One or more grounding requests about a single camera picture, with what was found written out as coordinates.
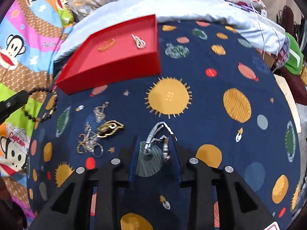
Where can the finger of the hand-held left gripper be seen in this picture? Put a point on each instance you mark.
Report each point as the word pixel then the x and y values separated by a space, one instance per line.
pixel 13 103

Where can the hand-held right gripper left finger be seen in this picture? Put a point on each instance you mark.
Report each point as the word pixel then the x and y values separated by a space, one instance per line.
pixel 135 159

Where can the silver metal wristwatch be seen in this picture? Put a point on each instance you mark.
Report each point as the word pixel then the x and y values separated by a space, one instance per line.
pixel 153 130

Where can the green garment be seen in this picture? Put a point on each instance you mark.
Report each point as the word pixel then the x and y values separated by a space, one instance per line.
pixel 293 57

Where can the red white card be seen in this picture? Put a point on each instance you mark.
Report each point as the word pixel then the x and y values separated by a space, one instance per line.
pixel 273 226

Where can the red cardboard box tray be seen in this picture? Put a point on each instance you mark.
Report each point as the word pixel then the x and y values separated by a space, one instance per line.
pixel 115 62

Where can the colourful monkey print sheet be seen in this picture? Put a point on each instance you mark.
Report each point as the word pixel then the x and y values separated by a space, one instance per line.
pixel 28 28

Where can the gold metal wristwatch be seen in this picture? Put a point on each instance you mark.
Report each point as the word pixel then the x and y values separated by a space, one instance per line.
pixel 110 127

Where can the light blue quilt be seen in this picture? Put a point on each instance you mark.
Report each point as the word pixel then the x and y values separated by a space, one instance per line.
pixel 187 4

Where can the cream wooden board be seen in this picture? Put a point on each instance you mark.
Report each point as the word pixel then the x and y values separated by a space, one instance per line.
pixel 286 95

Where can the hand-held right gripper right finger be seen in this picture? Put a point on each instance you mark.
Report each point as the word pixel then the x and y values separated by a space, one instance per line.
pixel 174 158

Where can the purple flat notebook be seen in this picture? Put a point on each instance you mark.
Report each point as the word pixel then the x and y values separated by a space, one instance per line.
pixel 241 6

